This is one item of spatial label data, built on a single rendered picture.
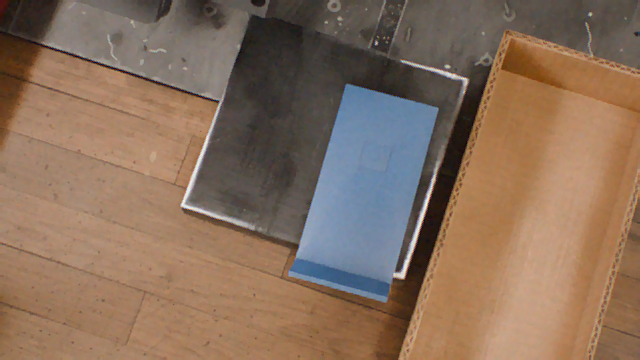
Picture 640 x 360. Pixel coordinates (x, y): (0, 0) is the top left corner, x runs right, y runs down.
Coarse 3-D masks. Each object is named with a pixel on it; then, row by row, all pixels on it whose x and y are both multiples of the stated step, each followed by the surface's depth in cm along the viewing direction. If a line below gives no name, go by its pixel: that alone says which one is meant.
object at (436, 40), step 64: (64, 0) 98; (192, 0) 98; (320, 0) 98; (384, 0) 98; (448, 0) 98; (512, 0) 98; (576, 0) 98; (128, 64) 97; (192, 64) 97; (448, 64) 97
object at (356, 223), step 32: (352, 96) 94; (384, 96) 94; (352, 128) 93; (384, 128) 93; (416, 128) 93; (352, 160) 93; (416, 160) 93; (320, 192) 92; (352, 192) 92; (384, 192) 92; (320, 224) 91; (352, 224) 91; (384, 224) 91; (320, 256) 91; (352, 256) 91; (384, 256) 91; (352, 288) 88; (384, 288) 89
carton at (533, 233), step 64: (512, 64) 95; (576, 64) 91; (512, 128) 95; (576, 128) 95; (512, 192) 94; (576, 192) 94; (448, 256) 93; (512, 256) 93; (576, 256) 93; (448, 320) 91; (512, 320) 91; (576, 320) 91
